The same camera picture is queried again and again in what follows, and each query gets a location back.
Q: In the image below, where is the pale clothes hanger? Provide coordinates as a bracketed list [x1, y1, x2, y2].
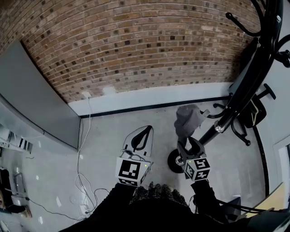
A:
[250, 100, 261, 126]

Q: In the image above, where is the white striped device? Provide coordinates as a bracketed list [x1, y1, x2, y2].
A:
[19, 137, 34, 152]

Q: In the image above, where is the black office chair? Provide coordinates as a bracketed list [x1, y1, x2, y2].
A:
[230, 83, 277, 146]

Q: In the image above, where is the white cable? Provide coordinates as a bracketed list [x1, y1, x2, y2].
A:
[74, 97, 94, 222]

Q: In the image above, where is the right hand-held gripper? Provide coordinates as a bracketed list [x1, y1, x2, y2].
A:
[177, 136, 211, 182]

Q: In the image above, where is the black cable bundle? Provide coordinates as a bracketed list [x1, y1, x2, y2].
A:
[217, 198, 274, 215]

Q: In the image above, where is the metal stand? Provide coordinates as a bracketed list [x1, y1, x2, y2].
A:
[13, 172, 26, 198]

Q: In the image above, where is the black coat rack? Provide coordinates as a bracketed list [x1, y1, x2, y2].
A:
[167, 0, 290, 174]

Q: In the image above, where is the black box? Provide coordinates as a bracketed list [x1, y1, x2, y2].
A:
[226, 197, 242, 224]

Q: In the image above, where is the grey garment on hanger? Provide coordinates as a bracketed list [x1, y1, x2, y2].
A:
[227, 37, 261, 96]

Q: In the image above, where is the light wooden desk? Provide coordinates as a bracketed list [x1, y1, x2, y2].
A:
[249, 182, 286, 218]

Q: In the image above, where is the person's right forearm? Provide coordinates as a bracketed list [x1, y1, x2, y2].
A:
[190, 179, 228, 224]

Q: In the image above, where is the person's left forearm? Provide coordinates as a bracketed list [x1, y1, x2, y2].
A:
[89, 182, 139, 227]

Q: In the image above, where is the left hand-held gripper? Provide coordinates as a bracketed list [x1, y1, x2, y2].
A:
[115, 125, 155, 188]

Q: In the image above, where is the grey cloth cap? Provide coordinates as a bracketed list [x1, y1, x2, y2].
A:
[174, 104, 211, 142]

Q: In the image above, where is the person's black top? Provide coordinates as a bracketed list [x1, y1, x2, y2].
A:
[58, 181, 252, 232]

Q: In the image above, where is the large grey cabinet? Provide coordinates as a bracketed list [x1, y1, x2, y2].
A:
[0, 39, 82, 150]

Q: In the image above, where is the black floor cable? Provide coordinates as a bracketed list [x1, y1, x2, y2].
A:
[24, 188, 114, 222]

